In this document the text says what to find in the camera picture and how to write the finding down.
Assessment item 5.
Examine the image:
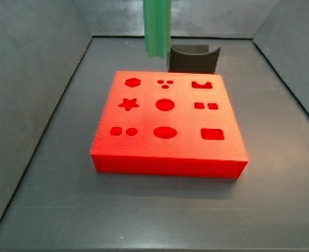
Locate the green star-profile peg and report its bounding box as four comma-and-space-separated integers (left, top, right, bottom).
143, 0, 173, 57

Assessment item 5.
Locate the red shape-sorting block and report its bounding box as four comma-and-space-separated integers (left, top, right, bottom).
91, 71, 249, 179

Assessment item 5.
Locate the dark grey curved block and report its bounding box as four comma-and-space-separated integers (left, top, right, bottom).
169, 44, 221, 74

